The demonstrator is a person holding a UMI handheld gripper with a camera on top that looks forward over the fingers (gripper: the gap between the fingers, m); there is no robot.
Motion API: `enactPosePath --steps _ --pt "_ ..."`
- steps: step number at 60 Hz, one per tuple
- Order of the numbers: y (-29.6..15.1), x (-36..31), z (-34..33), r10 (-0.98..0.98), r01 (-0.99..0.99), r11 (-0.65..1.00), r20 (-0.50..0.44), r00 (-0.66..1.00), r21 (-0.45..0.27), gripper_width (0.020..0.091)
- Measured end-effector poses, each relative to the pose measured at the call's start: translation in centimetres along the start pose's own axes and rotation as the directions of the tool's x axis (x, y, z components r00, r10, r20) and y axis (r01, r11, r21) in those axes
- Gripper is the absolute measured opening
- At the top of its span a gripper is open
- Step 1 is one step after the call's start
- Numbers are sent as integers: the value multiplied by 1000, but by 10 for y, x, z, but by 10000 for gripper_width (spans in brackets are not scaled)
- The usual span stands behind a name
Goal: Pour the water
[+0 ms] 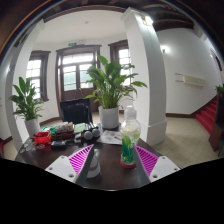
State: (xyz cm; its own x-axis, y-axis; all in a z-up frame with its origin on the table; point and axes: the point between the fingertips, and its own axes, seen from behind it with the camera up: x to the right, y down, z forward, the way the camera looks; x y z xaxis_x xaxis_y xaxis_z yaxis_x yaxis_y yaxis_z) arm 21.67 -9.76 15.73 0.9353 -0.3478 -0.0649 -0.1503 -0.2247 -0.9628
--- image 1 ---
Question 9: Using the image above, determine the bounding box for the black flat device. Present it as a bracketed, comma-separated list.
[50, 140, 68, 150]

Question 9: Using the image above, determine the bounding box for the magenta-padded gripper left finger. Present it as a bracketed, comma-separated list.
[44, 143, 96, 184]

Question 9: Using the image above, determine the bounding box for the flat round red coaster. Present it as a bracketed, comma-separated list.
[119, 158, 138, 170]

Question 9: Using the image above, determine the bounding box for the dark-framed window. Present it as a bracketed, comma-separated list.
[25, 49, 52, 103]
[107, 39, 132, 88]

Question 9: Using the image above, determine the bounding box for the black chair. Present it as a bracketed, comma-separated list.
[59, 97, 94, 125]

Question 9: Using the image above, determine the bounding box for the clear green-labelled drink bottle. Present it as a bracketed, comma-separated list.
[119, 105, 142, 168]

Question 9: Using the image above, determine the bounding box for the dark wooden double door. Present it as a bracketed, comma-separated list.
[55, 44, 102, 116]

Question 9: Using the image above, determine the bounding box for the basket of snacks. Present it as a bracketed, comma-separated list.
[52, 121, 75, 141]

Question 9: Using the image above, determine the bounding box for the dark wooden cabinet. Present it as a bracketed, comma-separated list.
[208, 95, 224, 158]

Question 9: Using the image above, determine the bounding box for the grey round ball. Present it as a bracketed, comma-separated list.
[83, 130, 94, 141]
[91, 127, 101, 138]

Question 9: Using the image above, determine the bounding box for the white wall-mounted unit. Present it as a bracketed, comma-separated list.
[174, 72, 207, 88]

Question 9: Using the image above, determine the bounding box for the large potted plant white pot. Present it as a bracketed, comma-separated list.
[84, 54, 149, 130]

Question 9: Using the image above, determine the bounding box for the red carpeted staircase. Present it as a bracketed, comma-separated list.
[194, 99, 220, 135]

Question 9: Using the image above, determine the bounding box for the printed paper leaflet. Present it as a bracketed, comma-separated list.
[96, 129, 124, 146]

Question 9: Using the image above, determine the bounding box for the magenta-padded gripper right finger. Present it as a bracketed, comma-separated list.
[134, 145, 181, 183]

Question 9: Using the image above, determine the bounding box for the small potted plant white pot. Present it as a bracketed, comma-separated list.
[8, 76, 46, 138]

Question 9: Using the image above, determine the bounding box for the red box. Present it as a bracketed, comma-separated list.
[33, 130, 54, 145]

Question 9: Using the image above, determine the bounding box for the wall lamp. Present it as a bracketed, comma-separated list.
[159, 45, 170, 56]

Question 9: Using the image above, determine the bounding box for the green book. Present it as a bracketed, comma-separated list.
[73, 122, 87, 135]

